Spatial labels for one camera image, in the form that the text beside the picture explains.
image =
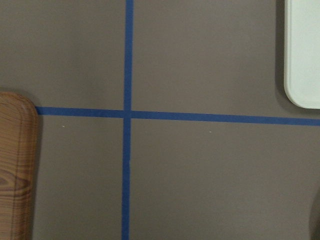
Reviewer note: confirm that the wooden tray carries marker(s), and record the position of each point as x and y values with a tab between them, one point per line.
18	146

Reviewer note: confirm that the cream bear serving tray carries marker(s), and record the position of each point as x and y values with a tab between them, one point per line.
302	53

